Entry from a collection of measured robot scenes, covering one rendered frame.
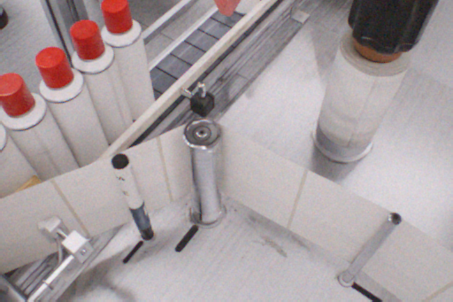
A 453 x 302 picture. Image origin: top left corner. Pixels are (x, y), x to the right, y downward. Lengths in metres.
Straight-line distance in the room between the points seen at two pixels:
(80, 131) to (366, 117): 0.36
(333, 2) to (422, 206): 0.50
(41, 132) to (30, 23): 0.48
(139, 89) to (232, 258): 0.26
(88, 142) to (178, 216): 0.15
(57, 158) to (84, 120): 0.06
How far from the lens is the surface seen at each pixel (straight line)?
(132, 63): 0.58
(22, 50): 0.92
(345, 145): 0.62
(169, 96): 0.66
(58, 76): 0.50
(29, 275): 0.64
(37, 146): 0.54
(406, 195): 0.65
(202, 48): 0.77
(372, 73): 0.51
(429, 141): 0.72
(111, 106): 0.59
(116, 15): 0.54
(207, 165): 0.44
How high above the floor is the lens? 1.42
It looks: 55 degrees down
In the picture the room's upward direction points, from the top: 1 degrees clockwise
